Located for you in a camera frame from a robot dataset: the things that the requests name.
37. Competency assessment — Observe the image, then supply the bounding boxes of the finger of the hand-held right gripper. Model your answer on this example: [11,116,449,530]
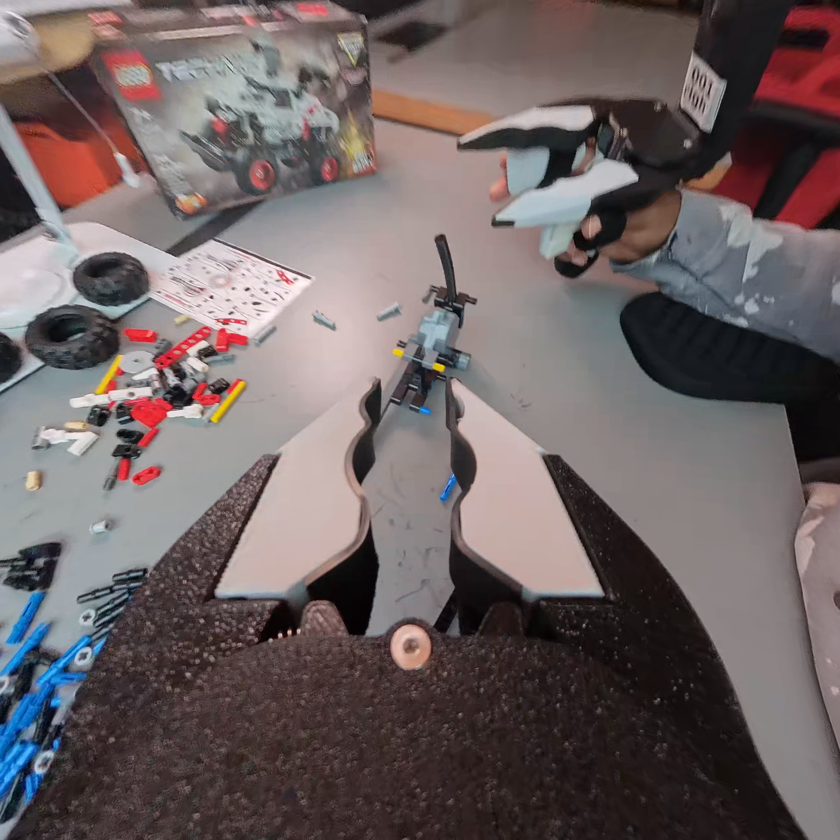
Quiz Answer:
[491,159,641,231]
[456,104,598,198]

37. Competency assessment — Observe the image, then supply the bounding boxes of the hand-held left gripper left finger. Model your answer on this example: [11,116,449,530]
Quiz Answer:
[214,377,384,618]

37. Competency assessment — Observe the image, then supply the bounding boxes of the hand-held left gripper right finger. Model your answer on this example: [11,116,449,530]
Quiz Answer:
[445,377,606,603]

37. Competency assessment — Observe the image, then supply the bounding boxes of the grey black toy brick assembly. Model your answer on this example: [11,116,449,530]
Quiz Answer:
[388,235,479,416]

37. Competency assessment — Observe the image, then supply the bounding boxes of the person's right forearm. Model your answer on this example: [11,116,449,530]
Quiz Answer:
[610,190,840,363]

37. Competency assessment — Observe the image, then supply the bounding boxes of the person's right hand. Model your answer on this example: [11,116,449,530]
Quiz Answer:
[576,188,685,265]

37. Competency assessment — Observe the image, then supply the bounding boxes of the wooden plank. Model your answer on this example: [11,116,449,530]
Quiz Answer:
[371,90,494,137]

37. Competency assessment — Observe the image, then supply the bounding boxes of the red and black chair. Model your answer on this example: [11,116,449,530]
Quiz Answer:
[712,7,840,229]

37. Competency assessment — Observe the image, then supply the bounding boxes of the pile of red white parts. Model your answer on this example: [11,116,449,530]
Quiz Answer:
[29,325,250,490]

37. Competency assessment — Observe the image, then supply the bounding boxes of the person's black pants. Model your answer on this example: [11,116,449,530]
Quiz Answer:
[619,292,840,463]

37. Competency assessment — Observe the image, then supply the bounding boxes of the white sticker sheet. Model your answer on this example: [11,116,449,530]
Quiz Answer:
[150,238,315,339]

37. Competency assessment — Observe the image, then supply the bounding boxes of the toy truck set box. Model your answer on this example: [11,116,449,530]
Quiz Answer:
[88,3,378,221]

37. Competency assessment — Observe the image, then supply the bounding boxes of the person's pale shirt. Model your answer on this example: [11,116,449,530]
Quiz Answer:
[794,482,840,723]

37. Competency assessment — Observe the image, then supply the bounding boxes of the pile of blue black pins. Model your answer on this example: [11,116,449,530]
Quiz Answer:
[0,541,148,821]

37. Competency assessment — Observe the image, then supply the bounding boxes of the white stand with clear posts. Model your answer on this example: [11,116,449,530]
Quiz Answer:
[0,105,181,395]

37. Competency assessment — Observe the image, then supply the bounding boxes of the orange crate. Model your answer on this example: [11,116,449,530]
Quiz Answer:
[13,121,151,210]

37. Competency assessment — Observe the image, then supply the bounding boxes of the white cable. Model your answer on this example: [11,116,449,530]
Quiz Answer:
[46,69,142,189]

